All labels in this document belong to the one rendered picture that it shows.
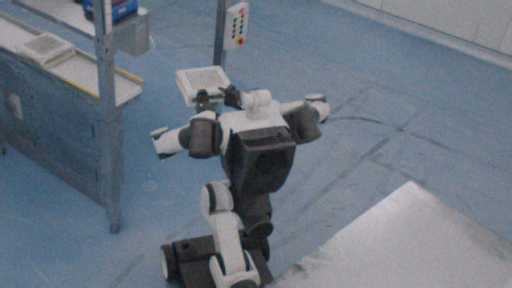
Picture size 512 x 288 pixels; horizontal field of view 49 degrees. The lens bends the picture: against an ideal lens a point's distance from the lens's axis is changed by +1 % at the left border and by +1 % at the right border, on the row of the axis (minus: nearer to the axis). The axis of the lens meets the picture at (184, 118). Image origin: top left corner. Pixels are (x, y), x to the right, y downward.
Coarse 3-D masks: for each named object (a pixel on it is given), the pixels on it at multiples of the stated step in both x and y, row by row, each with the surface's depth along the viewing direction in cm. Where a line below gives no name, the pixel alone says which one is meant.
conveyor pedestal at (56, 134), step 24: (0, 72) 353; (0, 96) 368; (24, 96) 347; (48, 96) 329; (24, 120) 361; (48, 120) 341; (72, 120) 323; (96, 120) 305; (120, 120) 322; (24, 144) 375; (48, 144) 355; (72, 144) 336; (96, 144) 316; (120, 144) 331; (48, 168) 372; (72, 168) 349; (96, 168) 330; (120, 168) 341; (96, 192) 342; (120, 192) 355
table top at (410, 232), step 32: (416, 192) 248; (352, 224) 230; (384, 224) 231; (416, 224) 232; (448, 224) 232; (480, 224) 233; (320, 256) 216; (352, 256) 216; (384, 256) 217; (416, 256) 218; (448, 256) 218; (480, 256) 219
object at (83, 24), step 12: (12, 0) 287; (24, 0) 284; (36, 0) 285; (48, 0) 285; (60, 0) 286; (72, 0) 286; (36, 12) 277; (48, 12) 274; (60, 12) 274; (72, 12) 275; (84, 12) 276; (60, 24) 269; (72, 24) 264; (84, 24) 265; (132, 24) 274; (84, 36) 261
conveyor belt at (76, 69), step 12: (0, 24) 357; (12, 24) 358; (0, 36) 344; (12, 36) 345; (24, 36) 346; (12, 48) 333; (72, 60) 324; (84, 60) 325; (60, 72) 313; (72, 72) 313; (84, 72) 314; (96, 72) 314; (84, 84) 303; (96, 84) 304; (120, 84) 305; (132, 84) 305; (120, 96) 295; (132, 96) 300
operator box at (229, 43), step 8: (232, 8) 327; (240, 8) 327; (248, 8) 333; (232, 16) 324; (240, 16) 330; (248, 16) 338; (232, 24) 327; (240, 24) 334; (224, 32) 333; (232, 32) 330; (224, 40) 336; (232, 40) 334; (224, 48) 339; (232, 48) 338
